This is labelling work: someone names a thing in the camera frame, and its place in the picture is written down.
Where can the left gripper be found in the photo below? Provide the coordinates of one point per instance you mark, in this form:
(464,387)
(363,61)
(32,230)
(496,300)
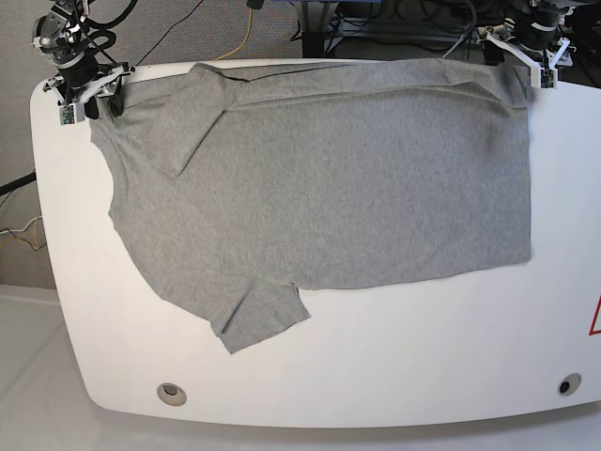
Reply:
(533,39)

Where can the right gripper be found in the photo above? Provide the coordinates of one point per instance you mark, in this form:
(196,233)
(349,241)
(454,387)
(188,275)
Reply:
(87,79)

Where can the grey T-shirt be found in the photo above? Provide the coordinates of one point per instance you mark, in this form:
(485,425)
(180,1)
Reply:
(234,190)

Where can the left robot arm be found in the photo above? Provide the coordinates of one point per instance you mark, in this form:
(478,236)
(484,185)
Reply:
(493,12)

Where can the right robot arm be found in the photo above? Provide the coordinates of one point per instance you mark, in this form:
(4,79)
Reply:
(78,47)

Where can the red triangle sticker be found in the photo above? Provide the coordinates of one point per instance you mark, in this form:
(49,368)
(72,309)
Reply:
(595,327)

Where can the grey table grommet hole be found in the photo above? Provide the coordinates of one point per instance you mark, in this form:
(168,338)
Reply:
(171,394)

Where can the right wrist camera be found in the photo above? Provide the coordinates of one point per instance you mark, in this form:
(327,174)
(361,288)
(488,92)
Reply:
(71,113)

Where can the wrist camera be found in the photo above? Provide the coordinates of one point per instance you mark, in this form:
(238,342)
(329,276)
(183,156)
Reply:
(544,78)
(71,113)

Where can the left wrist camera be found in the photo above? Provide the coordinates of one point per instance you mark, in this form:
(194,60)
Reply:
(544,78)

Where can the aluminium frame rail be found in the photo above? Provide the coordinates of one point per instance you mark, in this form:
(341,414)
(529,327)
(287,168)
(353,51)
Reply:
(419,36)

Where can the black table leg post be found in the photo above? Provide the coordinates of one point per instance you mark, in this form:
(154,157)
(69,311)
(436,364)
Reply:
(313,44)

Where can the black table mount hole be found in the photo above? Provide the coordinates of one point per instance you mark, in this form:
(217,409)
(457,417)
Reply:
(569,384)

